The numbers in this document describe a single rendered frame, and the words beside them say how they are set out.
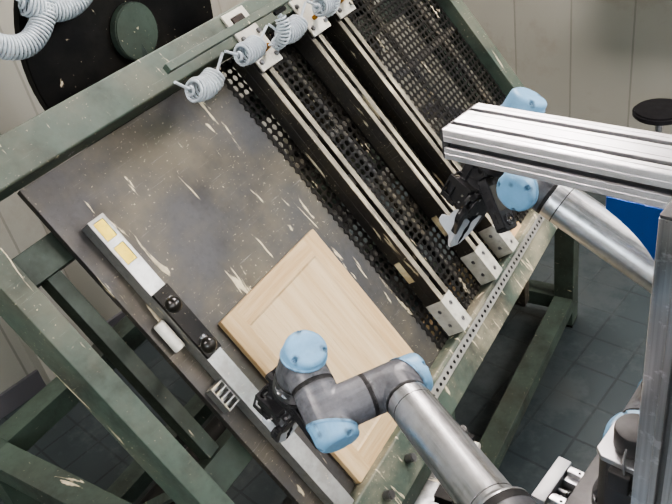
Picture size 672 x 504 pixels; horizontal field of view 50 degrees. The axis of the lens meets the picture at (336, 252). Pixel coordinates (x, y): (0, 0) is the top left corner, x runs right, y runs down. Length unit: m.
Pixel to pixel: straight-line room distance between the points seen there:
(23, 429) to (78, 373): 1.11
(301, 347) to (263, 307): 0.73
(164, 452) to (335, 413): 0.60
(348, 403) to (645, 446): 0.44
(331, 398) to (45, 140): 0.91
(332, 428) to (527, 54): 4.28
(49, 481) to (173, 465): 0.87
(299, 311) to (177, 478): 0.57
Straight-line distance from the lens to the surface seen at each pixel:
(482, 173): 1.47
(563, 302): 3.57
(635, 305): 3.87
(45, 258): 1.76
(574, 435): 3.24
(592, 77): 5.05
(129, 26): 2.45
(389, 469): 2.01
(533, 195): 1.27
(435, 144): 2.53
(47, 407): 2.75
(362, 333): 2.08
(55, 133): 1.74
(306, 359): 1.17
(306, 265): 2.03
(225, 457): 1.83
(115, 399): 1.64
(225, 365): 1.78
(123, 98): 1.85
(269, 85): 2.16
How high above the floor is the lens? 2.45
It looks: 34 degrees down
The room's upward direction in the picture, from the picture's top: 12 degrees counter-clockwise
